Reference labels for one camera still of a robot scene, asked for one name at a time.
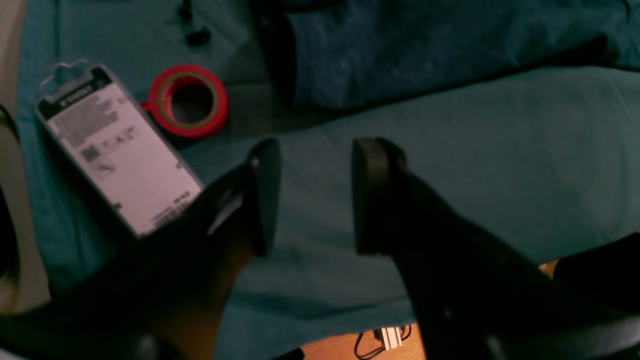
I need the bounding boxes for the small black screws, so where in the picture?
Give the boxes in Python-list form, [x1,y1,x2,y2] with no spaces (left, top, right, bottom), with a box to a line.
[176,0,212,48]

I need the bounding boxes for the red tape roll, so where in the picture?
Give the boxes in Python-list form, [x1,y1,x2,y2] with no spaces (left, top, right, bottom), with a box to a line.
[141,64,229,141]

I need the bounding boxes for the white blister pack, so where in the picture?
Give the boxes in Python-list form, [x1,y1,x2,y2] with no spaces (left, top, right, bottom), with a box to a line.
[35,58,204,239]

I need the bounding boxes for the light blue table cloth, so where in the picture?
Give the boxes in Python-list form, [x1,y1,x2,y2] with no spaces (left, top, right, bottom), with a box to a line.
[14,0,639,360]

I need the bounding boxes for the dark blue T-shirt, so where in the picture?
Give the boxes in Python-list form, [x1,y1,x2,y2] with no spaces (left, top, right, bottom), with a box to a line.
[247,0,639,112]

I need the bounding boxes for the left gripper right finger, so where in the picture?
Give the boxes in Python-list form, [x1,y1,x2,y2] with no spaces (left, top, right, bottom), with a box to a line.
[350,137,639,360]

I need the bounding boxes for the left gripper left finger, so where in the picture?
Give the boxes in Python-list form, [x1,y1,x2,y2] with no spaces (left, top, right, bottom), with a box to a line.
[1,137,281,360]

